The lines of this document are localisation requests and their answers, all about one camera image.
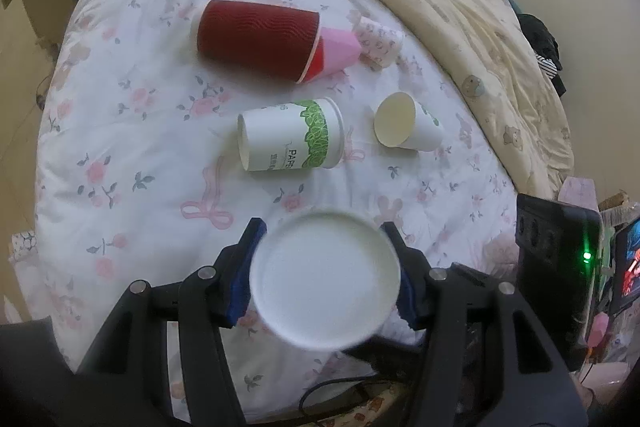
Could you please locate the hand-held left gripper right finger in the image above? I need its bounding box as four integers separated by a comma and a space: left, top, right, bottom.
380, 222, 591, 427

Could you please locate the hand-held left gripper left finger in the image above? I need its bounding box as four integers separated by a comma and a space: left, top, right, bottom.
75, 217, 268, 427

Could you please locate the plain white paper cup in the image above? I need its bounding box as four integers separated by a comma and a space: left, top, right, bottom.
248, 206, 401, 352

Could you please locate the white cup with green band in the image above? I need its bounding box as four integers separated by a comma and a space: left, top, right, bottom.
237, 98, 346, 172

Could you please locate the small white paper cup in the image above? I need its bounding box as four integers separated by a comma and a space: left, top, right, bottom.
374, 92, 444, 152

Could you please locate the pink and red paper cup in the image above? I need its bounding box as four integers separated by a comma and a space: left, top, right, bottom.
302, 27, 362, 82

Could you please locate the small pink patterned paper cup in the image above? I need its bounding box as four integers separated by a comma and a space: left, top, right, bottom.
357, 17, 406, 68

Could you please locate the dark red ripple paper cup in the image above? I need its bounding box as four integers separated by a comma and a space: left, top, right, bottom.
196, 0, 322, 84

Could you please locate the lit screen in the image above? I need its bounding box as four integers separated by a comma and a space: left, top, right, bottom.
612, 217, 640, 313

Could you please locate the pale pink box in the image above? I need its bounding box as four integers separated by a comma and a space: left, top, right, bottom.
557, 177, 599, 210

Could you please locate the floral white bed sheet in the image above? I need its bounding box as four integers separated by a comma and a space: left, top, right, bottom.
35, 0, 521, 423

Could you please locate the dark clothing pile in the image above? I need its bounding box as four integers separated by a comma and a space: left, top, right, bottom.
517, 13, 568, 98

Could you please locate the black cable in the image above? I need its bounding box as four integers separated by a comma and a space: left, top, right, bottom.
298, 374, 381, 415

